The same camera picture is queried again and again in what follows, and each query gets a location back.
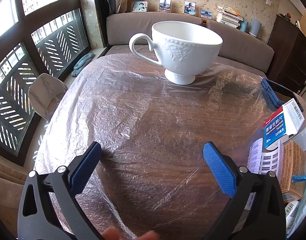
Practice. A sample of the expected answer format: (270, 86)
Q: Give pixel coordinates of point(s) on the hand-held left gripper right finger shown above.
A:
(221, 171)

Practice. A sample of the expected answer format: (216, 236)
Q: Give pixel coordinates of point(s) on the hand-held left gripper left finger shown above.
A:
(84, 166)

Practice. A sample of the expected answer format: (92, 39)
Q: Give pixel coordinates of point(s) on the gold cardboard box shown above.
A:
(293, 170)

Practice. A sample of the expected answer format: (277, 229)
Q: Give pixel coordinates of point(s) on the person's left hand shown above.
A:
(148, 235)

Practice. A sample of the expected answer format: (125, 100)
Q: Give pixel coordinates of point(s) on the white purple hair roller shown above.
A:
(266, 160)

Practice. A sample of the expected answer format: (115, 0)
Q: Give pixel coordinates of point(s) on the white blue medicine carton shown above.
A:
(276, 130)

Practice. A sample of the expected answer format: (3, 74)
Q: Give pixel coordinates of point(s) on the grey padded chair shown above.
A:
(46, 95)

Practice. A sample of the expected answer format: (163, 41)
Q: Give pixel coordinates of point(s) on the small white barcode box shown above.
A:
(291, 213)

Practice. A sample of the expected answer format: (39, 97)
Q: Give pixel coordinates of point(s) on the translucent white plastic box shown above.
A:
(304, 138)

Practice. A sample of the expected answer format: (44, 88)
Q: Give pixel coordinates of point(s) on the phone in blue case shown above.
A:
(273, 92)

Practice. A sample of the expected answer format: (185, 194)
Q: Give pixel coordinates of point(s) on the blue slippers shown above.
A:
(81, 63)

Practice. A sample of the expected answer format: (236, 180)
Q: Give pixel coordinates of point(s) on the dark framed lattice window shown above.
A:
(22, 80)

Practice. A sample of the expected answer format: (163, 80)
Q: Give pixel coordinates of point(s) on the brown sofa seat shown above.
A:
(117, 48)

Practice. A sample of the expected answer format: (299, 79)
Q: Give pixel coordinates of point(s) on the brown sofa back cushion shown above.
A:
(243, 47)
(133, 27)

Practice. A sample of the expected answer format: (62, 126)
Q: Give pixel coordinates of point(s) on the white embossed footed cup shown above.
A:
(185, 47)

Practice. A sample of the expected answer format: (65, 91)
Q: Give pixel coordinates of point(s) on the dark wooden cabinet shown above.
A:
(290, 55)

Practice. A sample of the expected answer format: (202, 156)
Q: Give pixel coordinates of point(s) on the teal ceramic cup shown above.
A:
(244, 25)

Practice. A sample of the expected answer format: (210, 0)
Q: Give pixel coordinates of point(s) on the grey cylindrical speaker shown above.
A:
(255, 27)

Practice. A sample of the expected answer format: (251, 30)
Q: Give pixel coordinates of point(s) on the stack of books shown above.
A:
(229, 16)

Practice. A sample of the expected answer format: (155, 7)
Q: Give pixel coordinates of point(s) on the acrylic framed building photo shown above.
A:
(206, 14)

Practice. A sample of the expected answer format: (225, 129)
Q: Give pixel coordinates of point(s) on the white curved object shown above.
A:
(298, 24)

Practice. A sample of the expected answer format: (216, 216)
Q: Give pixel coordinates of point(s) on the acrylic framed sunglasses portrait photo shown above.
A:
(190, 7)

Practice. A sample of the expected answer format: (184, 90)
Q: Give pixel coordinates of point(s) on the acrylic framed child photo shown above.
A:
(139, 6)

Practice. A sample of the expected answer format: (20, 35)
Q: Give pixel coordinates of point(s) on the orange round object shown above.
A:
(289, 15)

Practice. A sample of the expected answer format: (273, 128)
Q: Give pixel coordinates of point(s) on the acrylic framed standing person photo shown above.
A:
(165, 5)

